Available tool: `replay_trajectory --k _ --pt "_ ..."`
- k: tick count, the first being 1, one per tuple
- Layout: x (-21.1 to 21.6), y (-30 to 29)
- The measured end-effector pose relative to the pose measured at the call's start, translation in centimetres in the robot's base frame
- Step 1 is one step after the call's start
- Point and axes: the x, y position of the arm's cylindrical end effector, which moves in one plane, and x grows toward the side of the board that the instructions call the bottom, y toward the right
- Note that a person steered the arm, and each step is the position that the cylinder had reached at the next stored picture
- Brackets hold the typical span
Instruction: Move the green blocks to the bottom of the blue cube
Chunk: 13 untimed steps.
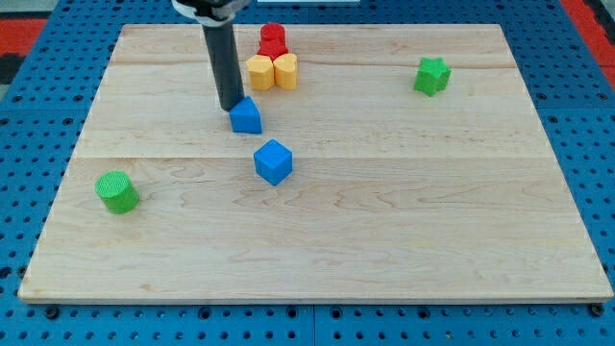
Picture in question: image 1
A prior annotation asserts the red cylinder block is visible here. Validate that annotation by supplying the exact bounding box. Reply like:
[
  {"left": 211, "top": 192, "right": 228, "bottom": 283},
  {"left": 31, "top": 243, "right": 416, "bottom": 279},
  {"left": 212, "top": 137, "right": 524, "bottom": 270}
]
[{"left": 259, "top": 22, "right": 285, "bottom": 44}]

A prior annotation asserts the green cylinder block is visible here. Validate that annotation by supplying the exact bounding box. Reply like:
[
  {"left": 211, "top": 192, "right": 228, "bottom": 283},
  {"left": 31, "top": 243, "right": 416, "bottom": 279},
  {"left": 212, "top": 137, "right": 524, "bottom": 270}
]
[{"left": 94, "top": 170, "right": 139, "bottom": 214}]

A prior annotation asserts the right yellow heart block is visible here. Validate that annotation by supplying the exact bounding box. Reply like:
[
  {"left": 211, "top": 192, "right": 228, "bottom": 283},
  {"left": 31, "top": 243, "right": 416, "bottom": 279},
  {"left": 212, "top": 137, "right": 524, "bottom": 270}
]
[{"left": 273, "top": 53, "right": 298, "bottom": 90}]

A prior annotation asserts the left yellow heart block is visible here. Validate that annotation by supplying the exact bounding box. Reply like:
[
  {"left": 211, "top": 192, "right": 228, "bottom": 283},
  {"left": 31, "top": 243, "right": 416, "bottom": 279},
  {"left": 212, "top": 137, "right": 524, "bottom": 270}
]
[{"left": 245, "top": 55, "right": 275, "bottom": 90}]

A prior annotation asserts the green star block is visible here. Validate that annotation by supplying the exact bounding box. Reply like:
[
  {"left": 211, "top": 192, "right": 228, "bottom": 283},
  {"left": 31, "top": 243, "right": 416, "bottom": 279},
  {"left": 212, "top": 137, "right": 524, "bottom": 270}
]
[{"left": 413, "top": 58, "right": 452, "bottom": 97}]

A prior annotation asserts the red star block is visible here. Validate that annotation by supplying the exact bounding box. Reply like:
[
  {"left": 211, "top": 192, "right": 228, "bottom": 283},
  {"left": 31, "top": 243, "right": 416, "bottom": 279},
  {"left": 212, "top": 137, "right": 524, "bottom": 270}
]
[{"left": 257, "top": 39, "right": 288, "bottom": 61}]

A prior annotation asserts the wooden board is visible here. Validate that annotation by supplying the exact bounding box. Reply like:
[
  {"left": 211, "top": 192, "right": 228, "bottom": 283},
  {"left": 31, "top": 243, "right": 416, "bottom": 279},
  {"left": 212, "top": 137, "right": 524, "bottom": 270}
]
[{"left": 18, "top": 24, "right": 613, "bottom": 305}]

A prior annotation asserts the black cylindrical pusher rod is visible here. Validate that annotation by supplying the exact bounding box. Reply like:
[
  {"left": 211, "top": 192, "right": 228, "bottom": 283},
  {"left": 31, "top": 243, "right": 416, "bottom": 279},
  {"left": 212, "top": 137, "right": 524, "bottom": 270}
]
[{"left": 202, "top": 19, "right": 244, "bottom": 111}]

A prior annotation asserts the blue triangular prism block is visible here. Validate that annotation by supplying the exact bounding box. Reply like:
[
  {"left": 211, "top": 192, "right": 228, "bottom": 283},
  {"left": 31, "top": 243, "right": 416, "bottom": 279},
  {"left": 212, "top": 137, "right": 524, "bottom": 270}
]
[{"left": 229, "top": 96, "right": 262, "bottom": 134}]

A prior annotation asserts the blue cube block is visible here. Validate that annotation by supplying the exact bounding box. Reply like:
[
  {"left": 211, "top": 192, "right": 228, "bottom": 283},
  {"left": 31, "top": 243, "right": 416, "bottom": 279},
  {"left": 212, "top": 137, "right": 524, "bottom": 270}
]
[{"left": 254, "top": 139, "right": 293, "bottom": 186}]

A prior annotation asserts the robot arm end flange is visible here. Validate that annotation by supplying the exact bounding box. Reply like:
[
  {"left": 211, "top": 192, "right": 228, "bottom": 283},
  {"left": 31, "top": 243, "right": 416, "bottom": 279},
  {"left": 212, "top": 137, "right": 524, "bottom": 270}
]
[{"left": 171, "top": 0, "right": 250, "bottom": 27}]

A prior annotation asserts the yellow heart block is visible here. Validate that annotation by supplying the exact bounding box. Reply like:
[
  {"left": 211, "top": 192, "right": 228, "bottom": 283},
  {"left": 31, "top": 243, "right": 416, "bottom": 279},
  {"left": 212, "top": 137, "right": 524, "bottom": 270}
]
[
  {"left": 245, "top": 55, "right": 275, "bottom": 90},
  {"left": 273, "top": 53, "right": 298, "bottom": 90}
]

